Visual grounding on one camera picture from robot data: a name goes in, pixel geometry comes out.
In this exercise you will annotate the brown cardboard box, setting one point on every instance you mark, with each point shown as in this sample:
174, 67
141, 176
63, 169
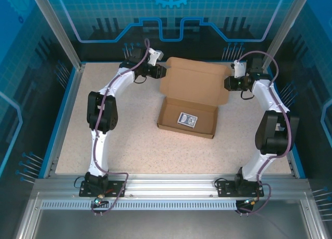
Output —
194, 78

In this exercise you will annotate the blue playing card deck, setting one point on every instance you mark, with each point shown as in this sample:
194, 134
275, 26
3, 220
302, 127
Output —
187, 119

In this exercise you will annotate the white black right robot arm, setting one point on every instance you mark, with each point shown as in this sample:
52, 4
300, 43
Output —
264, 93

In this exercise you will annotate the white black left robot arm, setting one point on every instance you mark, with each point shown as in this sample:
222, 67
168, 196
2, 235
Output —
99, 151

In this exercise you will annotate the small board with green light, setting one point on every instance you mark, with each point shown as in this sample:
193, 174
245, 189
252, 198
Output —
98, 200
250, 202

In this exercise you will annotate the metal front shelf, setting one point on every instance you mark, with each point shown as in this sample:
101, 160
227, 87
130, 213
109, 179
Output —
168, 223

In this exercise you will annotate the aluminium frame post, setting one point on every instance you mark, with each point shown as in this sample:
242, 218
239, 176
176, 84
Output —
59, 34
284, 29

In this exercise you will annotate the aluminium side rail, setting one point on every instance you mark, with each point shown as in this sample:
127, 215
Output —
70, 99
294, 169

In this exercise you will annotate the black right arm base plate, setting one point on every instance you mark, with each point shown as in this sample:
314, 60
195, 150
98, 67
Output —
224, 189

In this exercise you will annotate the aluminium front rail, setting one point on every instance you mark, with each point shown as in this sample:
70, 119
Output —
168, 184

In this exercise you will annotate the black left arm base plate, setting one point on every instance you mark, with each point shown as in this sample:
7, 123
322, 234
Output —
118, 187

